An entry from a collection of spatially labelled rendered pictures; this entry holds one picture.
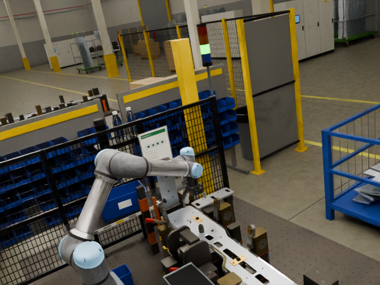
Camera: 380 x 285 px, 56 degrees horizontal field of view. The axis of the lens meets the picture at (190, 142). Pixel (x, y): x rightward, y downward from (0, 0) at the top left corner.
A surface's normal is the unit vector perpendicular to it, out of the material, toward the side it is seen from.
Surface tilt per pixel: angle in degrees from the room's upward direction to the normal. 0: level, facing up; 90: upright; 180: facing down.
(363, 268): 0
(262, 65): 90
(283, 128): 90
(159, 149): 90
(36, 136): 90
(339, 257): 0
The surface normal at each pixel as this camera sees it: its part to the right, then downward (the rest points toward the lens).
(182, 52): 0.50, 0.21
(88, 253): -0.08, -0.90
